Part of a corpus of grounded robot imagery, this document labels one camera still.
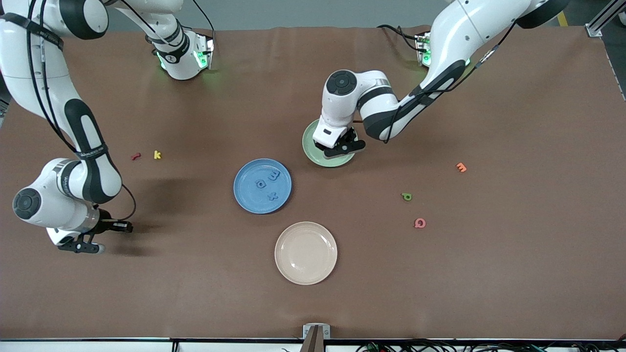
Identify green plate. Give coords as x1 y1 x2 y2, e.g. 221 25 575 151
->
302 120 359 168

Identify blue plate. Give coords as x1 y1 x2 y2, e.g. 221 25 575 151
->
233 158 292 215

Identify brown table cover mat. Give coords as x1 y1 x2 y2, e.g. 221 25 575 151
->
0 25 626 341

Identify beige plate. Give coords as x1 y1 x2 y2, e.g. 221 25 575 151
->
274 221 338 286

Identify black left arm base cable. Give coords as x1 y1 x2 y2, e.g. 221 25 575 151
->
377 23 426 52

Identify black arm base cable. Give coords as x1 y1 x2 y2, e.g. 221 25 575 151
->
377 23 426 52
188 0 216 44

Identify black right arm base cable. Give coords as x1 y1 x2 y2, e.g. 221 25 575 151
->
188 0 216 44

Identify aluminium frame profile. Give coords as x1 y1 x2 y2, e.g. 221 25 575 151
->
584 0 626 37

